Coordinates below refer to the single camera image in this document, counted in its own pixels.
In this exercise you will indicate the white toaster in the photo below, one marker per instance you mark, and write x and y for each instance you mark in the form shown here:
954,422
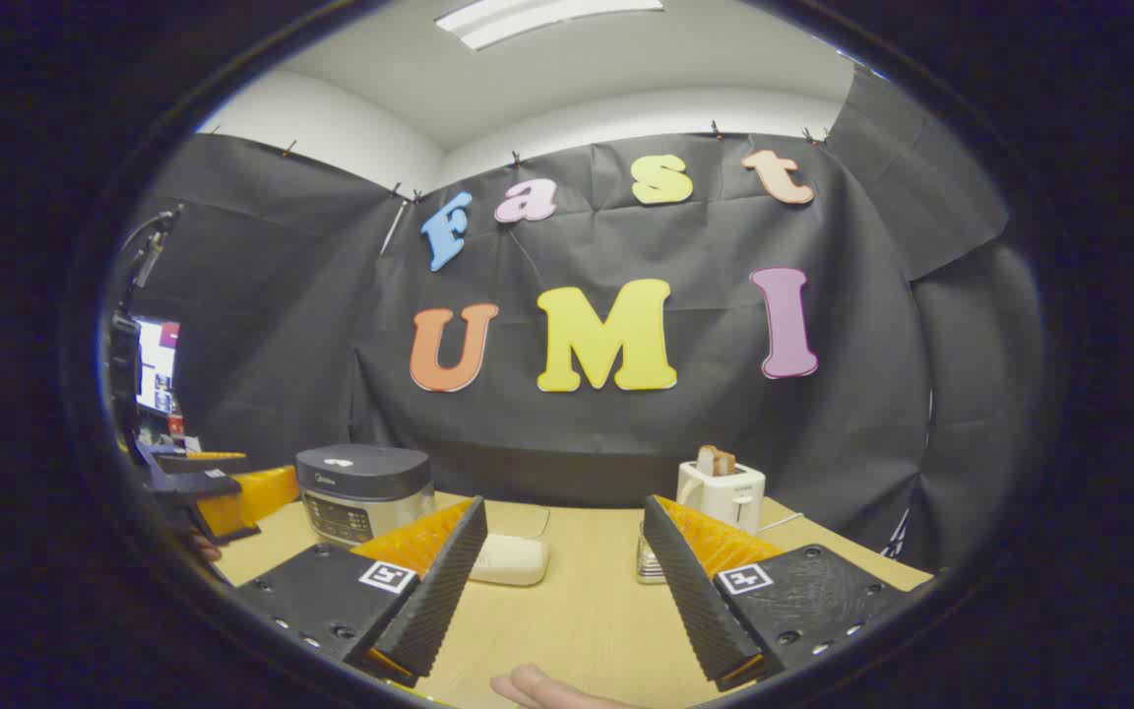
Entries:
724,492

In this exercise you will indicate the toasted bread slice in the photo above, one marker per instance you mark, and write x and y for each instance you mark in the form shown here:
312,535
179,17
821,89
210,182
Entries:
715,460

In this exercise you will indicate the silver black rice cooker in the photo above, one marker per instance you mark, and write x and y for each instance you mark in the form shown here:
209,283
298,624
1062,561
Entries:
360,483

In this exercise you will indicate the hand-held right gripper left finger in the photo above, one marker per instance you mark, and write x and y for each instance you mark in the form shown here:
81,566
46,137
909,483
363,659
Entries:
439,591

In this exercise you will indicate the clear plastic container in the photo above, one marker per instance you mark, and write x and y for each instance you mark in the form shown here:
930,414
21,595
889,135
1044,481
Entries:
513,551

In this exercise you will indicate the computer monitor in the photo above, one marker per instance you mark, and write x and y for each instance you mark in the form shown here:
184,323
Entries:
158,364

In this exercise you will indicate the black backdrop cloth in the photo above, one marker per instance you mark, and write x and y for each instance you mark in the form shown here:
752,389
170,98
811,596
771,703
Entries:
626,443

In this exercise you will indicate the ceiling light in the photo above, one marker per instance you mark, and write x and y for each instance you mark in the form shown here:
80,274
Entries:
537,18

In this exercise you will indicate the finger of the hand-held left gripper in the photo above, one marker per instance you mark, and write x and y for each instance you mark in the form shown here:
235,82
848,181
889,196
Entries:
198,463
252,497

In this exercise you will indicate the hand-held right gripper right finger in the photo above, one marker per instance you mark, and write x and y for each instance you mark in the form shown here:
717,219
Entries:
690,591

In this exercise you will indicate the dark bottle red label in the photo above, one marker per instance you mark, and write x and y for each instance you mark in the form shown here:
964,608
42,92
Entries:
174,418

